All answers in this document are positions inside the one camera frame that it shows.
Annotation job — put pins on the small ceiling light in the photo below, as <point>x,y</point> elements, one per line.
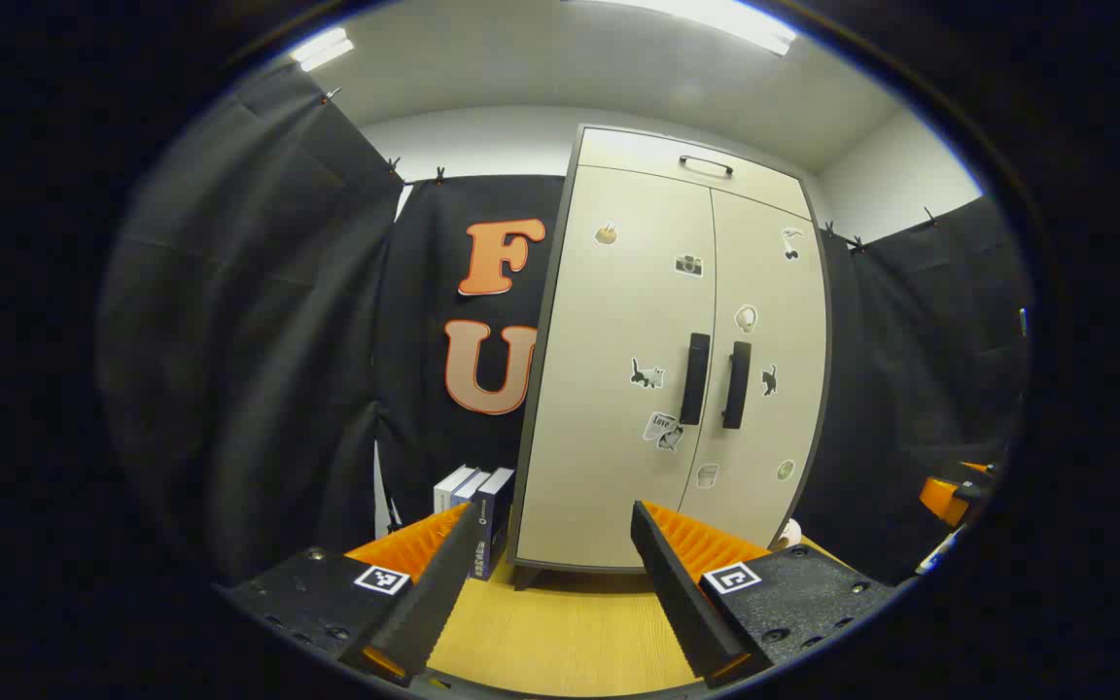
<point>320,49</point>

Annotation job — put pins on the white round object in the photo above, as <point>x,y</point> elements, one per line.
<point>790,533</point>

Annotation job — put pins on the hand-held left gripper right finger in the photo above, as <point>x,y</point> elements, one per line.
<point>677,593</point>

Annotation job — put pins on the long ceiling light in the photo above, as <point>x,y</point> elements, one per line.
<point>716,17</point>

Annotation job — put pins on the dark navy book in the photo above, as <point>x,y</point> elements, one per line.
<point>494,515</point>

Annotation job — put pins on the black backdrop cloth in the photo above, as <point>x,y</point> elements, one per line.
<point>249,340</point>
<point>424,292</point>
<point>910,369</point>

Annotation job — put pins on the beige double-door shoe cabinet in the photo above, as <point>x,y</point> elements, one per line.
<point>609,340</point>

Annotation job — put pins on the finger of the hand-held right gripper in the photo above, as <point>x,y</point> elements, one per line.
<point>939,498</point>
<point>978,468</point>

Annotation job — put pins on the beige cabinet drawer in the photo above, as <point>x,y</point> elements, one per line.
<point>638,156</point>

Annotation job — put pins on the light blue book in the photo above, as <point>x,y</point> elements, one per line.
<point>468,486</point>

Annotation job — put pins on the beige cabinet door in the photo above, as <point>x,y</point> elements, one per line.
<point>609,389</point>
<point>774,292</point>

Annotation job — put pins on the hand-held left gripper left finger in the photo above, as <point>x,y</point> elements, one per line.
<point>438,593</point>

